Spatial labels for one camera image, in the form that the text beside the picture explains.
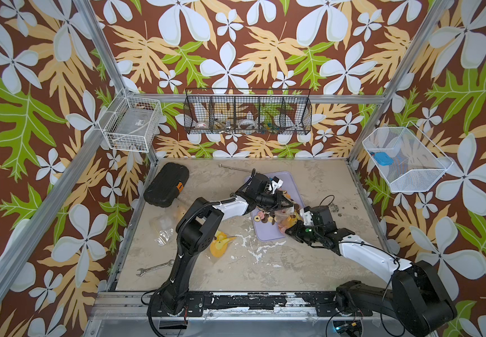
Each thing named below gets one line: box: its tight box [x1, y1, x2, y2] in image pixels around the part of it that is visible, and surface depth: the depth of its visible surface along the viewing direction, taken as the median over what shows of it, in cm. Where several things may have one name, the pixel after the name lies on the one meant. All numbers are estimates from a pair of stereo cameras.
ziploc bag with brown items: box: [209, 230, 236, 258], surface depth 84 cm
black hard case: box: [143, 162, 189, 208], surface depth 103 cm
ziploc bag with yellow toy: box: [273, 206, 299, 234], surface depth 90 cm
